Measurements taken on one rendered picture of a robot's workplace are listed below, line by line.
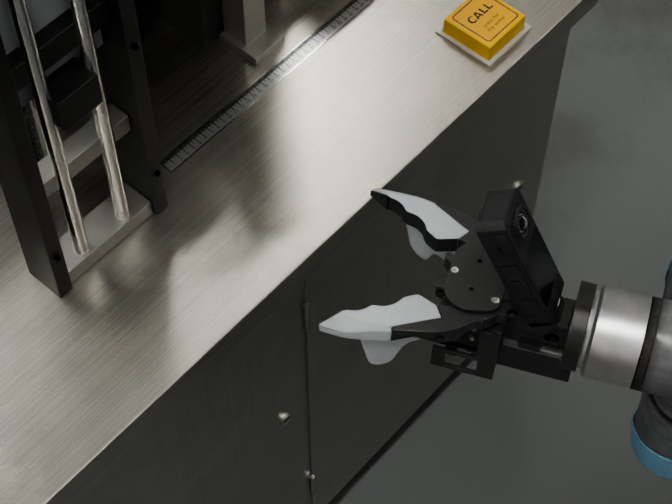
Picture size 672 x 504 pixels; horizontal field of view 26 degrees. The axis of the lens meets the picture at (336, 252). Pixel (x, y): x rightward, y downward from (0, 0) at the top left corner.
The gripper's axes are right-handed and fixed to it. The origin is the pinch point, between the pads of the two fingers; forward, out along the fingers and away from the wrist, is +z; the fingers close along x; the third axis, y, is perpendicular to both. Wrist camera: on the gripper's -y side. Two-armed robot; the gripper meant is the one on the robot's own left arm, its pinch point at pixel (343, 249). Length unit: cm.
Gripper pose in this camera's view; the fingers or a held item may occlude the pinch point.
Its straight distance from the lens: 116.2
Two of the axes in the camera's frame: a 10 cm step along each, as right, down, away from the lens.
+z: -9.6, -2.4, 1.6
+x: 2.9, -7.2, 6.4
